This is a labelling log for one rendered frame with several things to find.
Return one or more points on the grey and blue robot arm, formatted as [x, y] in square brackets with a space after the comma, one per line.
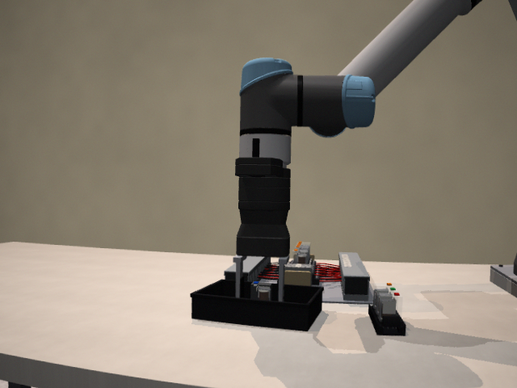
[273, 99]

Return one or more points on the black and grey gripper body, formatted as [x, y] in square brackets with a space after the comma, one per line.
[263, 194]

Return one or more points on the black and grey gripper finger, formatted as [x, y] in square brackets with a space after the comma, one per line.
[280, 282]
[238, 259]

